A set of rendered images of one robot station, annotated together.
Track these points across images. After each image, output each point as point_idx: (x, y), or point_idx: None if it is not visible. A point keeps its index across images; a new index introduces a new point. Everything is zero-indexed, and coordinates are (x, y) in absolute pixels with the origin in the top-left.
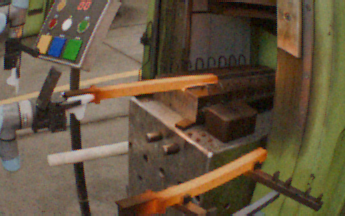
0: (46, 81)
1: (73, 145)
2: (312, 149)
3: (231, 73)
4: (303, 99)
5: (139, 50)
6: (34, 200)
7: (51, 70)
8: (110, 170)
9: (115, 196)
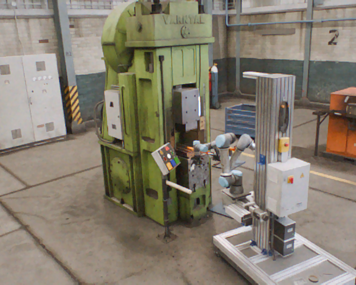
0: (217, 150)
1: (167, 197)
2: (208, 142)
3: (182, 146)
4: (204, 135)
5: None
6: (154, 256)
7: (216, 148)
8: (107, 240)
9: (131, 236)
